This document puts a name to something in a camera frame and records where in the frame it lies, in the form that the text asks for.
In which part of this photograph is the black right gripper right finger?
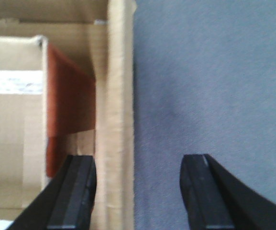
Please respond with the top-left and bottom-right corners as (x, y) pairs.
(180, 154), (276, 230)

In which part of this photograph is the red and white inner box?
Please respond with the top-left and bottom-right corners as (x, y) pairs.
(0, 36), (96, 211)

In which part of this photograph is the worn cardboard box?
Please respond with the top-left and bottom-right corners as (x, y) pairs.
(0, 0), (136, 230)

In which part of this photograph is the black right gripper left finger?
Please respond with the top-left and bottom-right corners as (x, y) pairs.
(8, 155), (97, 230)

